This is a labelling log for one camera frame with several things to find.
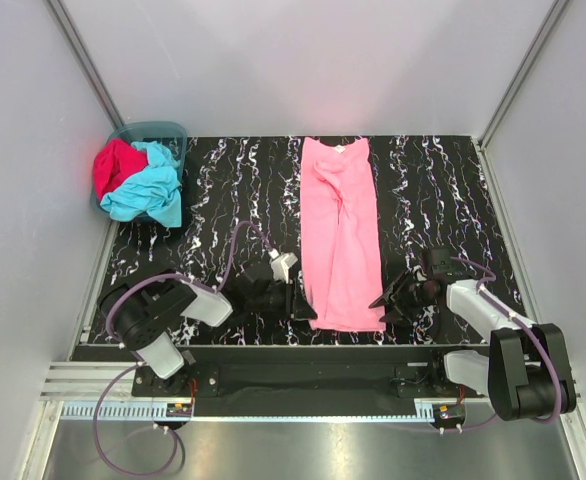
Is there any pink t shirt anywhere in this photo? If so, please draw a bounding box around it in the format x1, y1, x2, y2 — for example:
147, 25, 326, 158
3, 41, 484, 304
300, 137, 384, 333

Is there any purple cable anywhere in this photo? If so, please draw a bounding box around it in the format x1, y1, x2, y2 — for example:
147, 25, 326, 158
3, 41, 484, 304
392, 255, 574, 434
95, 220, 279, 476

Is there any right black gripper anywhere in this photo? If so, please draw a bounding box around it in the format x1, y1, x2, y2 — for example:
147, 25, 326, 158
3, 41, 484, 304
369, 270, 437, 327

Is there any aluminium frame rail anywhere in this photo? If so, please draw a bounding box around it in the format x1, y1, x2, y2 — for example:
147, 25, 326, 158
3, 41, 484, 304
40, 362, 133, 401

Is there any cyan t shirt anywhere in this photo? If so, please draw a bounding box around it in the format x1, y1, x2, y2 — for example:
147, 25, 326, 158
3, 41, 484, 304
96, 141, 182, 228

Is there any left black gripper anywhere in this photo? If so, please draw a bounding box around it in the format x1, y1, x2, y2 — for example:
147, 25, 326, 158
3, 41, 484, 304
247, 278, 317, 321

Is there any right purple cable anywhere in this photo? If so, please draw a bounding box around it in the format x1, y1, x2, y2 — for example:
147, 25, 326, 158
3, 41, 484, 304
392, 255, 574, 434

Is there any teal plastic basket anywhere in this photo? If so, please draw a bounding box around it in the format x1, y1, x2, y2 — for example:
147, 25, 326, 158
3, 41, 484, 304
91, 121, 187, 223

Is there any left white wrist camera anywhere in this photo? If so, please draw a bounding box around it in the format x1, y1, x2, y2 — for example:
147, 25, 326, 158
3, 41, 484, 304
268, 249, 298, 283

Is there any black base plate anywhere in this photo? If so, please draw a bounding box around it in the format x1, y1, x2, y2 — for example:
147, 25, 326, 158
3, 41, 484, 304
132, 345, 478, 420

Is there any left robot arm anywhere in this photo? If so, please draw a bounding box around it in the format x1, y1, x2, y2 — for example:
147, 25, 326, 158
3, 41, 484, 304
97, 262, 318, 396

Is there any right corner aluminium post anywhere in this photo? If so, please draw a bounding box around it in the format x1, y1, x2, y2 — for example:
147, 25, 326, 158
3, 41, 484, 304
477, 0, 572, 150

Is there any corner aluminium post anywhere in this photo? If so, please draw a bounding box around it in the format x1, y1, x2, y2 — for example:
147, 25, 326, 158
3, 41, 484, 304
477, 0, 572, 150
43, 0, 124, 129

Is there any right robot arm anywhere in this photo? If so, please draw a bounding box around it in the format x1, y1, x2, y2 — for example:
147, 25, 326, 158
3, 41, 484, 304
371, 246, 577, 423

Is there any left corner aluminium post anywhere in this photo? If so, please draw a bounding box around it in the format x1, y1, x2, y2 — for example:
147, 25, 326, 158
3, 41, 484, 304
43, 0, 124, 129

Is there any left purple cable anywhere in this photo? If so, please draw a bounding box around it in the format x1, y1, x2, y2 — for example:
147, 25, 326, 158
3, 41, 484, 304
95, 220, 279, 476

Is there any red t shirt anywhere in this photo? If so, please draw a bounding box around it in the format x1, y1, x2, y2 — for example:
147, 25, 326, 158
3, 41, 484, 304
92, 138, 148, 201

